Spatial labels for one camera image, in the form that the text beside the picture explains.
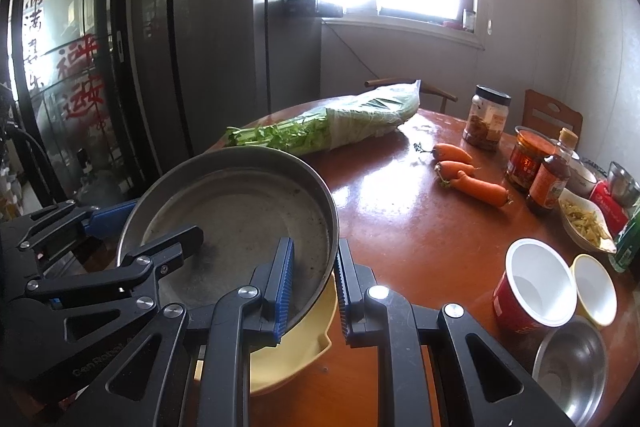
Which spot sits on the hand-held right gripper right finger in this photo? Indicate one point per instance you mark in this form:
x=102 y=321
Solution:
x=342 y=292

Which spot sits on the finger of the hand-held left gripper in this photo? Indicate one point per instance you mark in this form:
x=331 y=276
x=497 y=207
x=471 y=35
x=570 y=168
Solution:
x=150 y=257
x=107 y=216

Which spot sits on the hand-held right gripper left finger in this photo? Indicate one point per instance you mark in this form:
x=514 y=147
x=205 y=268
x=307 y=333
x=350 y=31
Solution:
x=282 y=287

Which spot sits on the yellow shell-shaped plate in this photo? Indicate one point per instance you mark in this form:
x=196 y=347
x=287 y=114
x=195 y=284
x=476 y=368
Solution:
x=305 y=347

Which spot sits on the shallow steel plate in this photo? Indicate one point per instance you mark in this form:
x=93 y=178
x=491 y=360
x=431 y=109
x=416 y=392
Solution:
x=240 y=207

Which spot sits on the red paper bowl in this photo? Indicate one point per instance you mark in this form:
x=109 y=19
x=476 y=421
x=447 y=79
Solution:
x=537 y=282

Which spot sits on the large steel bowl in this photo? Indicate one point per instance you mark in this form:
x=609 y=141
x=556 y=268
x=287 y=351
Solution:
x=570 y=364

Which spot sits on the small yellow bowl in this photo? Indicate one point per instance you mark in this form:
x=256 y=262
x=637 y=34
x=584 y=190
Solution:
x=595 y=289

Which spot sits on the orange carrot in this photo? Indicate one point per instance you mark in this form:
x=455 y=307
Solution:
x=450 y=153
x=455 y=169
x=480 y=189

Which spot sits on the celery in plastic bag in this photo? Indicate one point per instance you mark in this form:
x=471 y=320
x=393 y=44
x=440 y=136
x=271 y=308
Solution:
x=350 y=117

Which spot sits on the grey refrigerator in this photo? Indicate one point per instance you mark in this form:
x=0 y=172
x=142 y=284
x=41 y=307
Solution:
x=215 y=32

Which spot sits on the wooden armrest chair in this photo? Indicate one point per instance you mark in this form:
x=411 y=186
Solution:
x=440 y=94

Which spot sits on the black-lidded clear jar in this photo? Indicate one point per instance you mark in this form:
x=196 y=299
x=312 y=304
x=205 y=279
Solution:
x=486 y=119

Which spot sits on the red chili sauce jar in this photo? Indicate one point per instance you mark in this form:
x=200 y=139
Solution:
x=527 y=162

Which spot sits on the orange-capped sauce bottle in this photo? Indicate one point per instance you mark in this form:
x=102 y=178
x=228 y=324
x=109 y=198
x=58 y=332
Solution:
x=547 y=182

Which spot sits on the white dish of pickles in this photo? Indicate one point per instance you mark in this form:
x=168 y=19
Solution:
x=585 y=219

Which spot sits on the white ceramic bowl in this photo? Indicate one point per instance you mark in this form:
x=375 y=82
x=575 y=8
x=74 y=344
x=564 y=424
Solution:
x=585 y=179

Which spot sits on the wooden chair back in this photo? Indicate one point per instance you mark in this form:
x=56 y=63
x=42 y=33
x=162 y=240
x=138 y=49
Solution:
x=545 y=112

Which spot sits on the red box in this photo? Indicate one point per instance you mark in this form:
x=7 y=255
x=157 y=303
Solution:
x=609 y=207

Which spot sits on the pink item on windowsill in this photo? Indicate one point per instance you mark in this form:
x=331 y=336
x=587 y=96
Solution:
x=451 y=25

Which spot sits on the green plastic bottle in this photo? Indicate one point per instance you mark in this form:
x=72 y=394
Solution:
x=629 y=242

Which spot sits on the small container on windowsill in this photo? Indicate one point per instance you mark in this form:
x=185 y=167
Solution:
x=468 y=20

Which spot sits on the steel cup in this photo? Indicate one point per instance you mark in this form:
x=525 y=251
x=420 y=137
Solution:
x=625 y=184

